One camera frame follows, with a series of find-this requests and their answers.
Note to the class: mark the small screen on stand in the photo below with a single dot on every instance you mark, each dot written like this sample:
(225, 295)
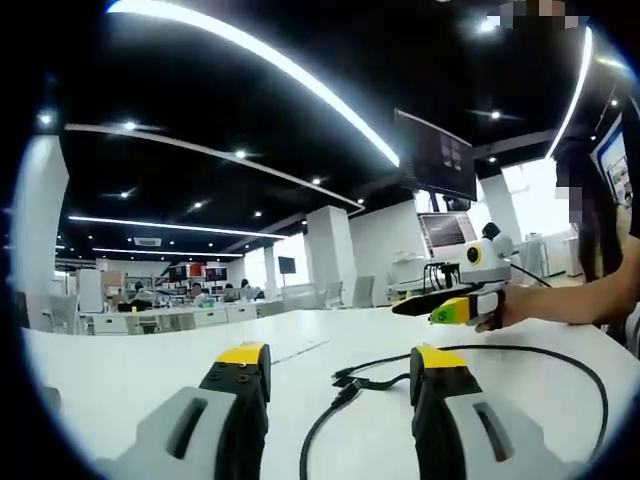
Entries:
(286, 264)

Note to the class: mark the black hanging monitor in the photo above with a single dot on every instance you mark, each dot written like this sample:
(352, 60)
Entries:
(440, 160)

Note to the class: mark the person's torso and hair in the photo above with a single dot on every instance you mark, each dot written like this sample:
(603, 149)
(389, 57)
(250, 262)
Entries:
(600, 225)

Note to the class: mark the white-framed lit monitor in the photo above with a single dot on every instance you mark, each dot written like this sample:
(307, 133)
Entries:
(447, 231)

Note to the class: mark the thin ceiling light strip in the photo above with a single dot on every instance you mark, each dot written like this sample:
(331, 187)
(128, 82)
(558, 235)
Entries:
(170, 226)

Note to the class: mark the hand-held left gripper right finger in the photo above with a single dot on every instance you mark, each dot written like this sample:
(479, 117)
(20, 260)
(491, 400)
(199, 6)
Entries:
(450, 425)

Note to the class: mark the long ceiling light strip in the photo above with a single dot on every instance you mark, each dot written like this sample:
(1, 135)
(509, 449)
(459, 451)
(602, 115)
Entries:
(575, 85)
(280, 60)

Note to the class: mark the ceiling air vent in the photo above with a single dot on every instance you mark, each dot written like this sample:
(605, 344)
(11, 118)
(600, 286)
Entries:
(147, 242)

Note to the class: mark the white office chair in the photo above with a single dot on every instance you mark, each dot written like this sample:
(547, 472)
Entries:
(334, 292)
(364, 291)

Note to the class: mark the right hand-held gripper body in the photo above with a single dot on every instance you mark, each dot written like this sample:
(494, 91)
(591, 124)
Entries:
(487, 270)

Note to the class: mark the white standing board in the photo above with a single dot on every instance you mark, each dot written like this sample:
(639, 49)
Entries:
(90, 292)

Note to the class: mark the wall poster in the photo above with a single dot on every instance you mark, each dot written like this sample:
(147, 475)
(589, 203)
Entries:
(616, 165)

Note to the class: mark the white desk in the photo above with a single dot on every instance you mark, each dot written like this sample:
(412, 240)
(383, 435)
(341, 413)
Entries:
(150, 360)

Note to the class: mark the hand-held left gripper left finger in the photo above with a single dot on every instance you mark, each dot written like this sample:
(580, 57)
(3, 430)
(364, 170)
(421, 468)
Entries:
(200, 425)

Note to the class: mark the grey mesh chair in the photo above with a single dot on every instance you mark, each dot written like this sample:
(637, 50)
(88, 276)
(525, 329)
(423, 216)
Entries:
(64, 312)

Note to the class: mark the person's right hand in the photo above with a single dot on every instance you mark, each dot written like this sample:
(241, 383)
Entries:
(530, 305)

